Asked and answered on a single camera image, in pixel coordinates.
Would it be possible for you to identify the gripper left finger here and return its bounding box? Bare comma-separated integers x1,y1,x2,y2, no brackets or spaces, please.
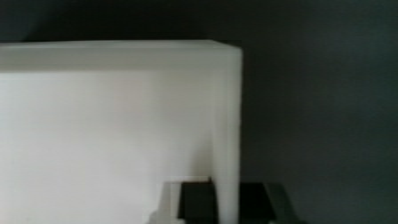
150,181,217,224

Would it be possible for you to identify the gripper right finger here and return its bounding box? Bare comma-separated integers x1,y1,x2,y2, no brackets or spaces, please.
241,182,301,224

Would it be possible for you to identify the white drawer cabinet box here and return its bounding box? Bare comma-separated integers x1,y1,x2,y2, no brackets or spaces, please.
0,40,242,224

